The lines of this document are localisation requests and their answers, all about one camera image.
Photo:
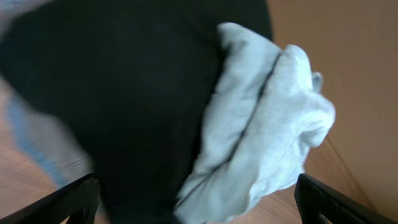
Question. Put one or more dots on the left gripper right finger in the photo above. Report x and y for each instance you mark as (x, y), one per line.
(318, 204)

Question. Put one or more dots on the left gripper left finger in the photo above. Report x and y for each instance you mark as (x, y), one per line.
(76, 203)

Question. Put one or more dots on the light blue t-shirt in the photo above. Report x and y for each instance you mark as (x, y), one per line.
(266, 113)

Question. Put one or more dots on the grey folded garment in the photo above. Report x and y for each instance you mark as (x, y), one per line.
(57, 144)

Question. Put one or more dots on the blue folded denim garment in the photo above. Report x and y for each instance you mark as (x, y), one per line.
(19, 127)

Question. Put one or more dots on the black folded garment on stack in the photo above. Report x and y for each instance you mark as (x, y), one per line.
(131, 79)

